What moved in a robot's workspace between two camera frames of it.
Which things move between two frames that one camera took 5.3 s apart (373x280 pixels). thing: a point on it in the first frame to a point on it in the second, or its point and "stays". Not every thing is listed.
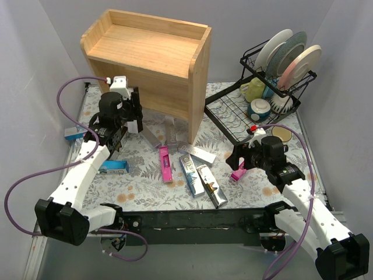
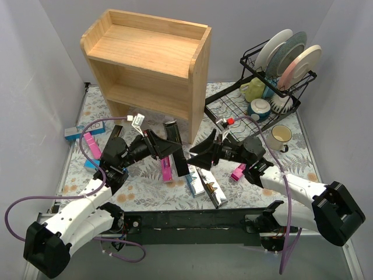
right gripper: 240,157 to 215,150
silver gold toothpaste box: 217,197 stays
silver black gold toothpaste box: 132,126 to 172,133
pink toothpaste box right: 237,174 stays
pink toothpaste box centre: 166,168 stays
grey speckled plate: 285,55 stays
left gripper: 136,105 to 150,144
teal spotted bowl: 259,109 stays
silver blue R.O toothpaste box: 191,175 stays
